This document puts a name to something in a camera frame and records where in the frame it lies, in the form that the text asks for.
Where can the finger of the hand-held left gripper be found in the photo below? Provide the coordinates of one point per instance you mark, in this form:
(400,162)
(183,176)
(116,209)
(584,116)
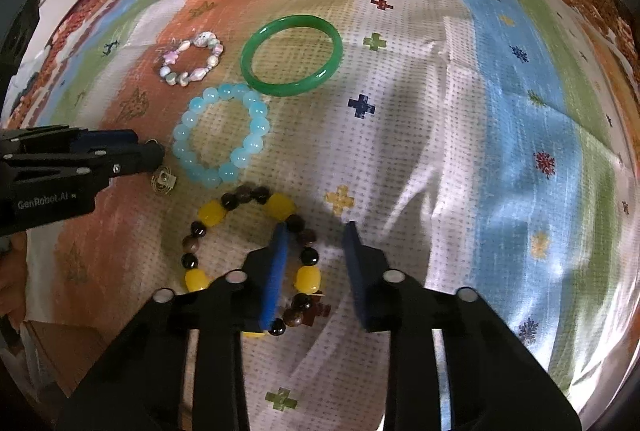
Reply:
(105,138)
(125,161)

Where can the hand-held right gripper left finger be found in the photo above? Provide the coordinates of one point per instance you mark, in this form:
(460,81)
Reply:
(276,276)

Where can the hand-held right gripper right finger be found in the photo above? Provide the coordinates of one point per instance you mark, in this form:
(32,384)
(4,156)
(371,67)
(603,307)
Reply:
(357,276)

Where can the green jade bangle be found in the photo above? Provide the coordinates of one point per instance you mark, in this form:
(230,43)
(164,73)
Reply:
(246,61)

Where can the person's left hand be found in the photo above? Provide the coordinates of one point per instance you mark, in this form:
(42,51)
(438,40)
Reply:
(10,296)

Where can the striped printed blanket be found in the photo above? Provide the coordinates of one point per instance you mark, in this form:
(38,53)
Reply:
(425,136)

